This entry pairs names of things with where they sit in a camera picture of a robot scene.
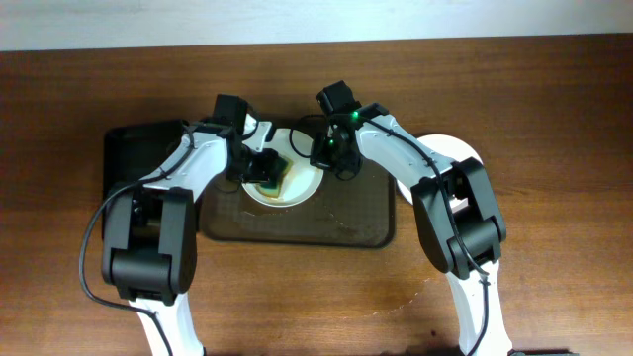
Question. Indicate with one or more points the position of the large brown serving tray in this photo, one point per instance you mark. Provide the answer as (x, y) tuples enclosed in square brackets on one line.
[(359, 212)]

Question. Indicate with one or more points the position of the white plate with sauce stain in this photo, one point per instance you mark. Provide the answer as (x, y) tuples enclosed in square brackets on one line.
[(405, 191)]

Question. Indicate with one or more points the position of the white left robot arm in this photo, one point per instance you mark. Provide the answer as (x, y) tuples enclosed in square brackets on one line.
[(150, 225)]

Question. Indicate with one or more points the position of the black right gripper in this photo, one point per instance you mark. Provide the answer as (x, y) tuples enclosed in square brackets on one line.
[(319, 158)]

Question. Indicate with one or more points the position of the small black tray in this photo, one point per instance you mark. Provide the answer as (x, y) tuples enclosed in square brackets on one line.
[(131, 153)]

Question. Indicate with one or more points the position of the green yellow sponge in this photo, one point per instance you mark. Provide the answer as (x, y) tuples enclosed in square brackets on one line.
[(276, 170)]

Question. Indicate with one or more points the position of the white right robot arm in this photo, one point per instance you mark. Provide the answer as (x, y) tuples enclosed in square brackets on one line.
[(458, 220)]

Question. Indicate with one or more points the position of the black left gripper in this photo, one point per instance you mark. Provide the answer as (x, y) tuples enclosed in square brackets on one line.
[(268, 167)]

